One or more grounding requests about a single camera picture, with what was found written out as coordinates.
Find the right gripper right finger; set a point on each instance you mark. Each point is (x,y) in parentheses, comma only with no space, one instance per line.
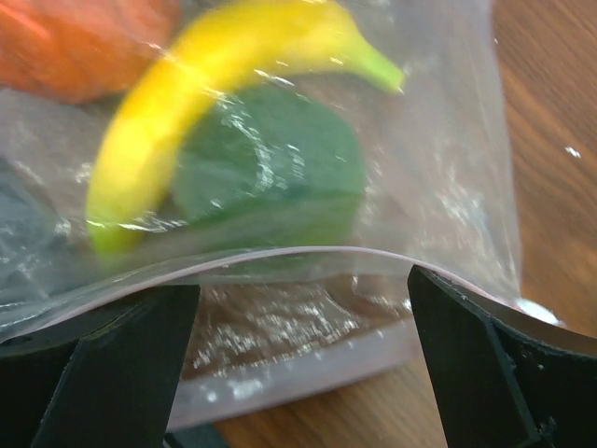
(502,378)

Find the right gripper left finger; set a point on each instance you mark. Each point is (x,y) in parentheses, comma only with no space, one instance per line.
(106,378)

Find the green fake avocado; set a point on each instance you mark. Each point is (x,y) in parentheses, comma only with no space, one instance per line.
(268,167)

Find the clear polka dot zip bag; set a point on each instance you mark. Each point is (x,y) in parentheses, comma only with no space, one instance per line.
(439,193)

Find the orange fake tomato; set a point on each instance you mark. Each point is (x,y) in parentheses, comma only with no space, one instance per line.
(77,51)

